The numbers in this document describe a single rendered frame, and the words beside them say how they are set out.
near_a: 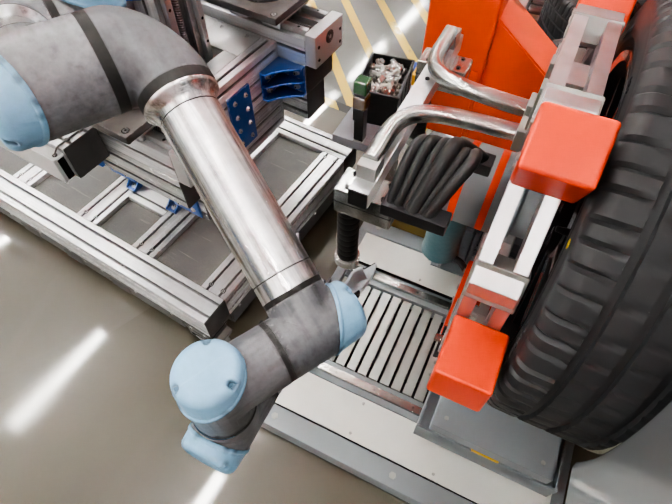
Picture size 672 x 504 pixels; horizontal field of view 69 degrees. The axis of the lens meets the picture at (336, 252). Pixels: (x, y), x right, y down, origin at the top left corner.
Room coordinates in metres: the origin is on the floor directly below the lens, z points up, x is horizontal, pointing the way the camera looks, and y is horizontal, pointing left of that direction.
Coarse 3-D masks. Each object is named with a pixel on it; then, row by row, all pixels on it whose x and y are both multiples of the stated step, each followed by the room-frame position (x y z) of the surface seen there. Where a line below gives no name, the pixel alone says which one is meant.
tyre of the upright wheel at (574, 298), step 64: (640, 64) 0.48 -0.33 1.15; (640, 128) 0.38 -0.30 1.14; (640, 192) 0.32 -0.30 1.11; (576, 256) 0.29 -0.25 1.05; (640, 256) 0.28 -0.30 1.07; (576, 320) 0.24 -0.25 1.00; (640, 320) 0.23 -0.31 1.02; (512, 384) 0.22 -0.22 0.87; (576, 384) 0.20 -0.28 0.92; (640, 384) 0.19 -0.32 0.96
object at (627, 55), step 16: (624, 64) 0.65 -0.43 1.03; (608, 80) 0.70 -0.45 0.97; (624, 80) 0.68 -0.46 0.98; (608, 96) 0.71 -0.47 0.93; (608, 112) 0.64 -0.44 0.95; (560, 208) 0.57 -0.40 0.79; (576, 208) 0.47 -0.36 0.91; (560, 224) 0.54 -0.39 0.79; (544, 240) 0.55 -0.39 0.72; (560, 240) 0.45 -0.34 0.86; (544, 256) 0.48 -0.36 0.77; (544, 272) 0.42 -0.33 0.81; (528, 288) 0.45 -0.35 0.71; (528, 304) 0.40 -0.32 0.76; (512, 320) 0.43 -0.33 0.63; (512, 336) 0.38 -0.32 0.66
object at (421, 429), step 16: (432, 400) 0.44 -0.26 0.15; (432, 416) 0.39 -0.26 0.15; (416, 432) 0.36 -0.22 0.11; (432, 432) 0.35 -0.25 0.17; (448, 448) 0.32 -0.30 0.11; (464, 448) 0.31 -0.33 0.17; (560, 448) 0.31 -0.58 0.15; (480, 464) 0.28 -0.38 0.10; (496, 464) 0.27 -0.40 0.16; (560, 464) 0.27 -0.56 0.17; (512, 480) 0.25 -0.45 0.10; (528, 480) 0.24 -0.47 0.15
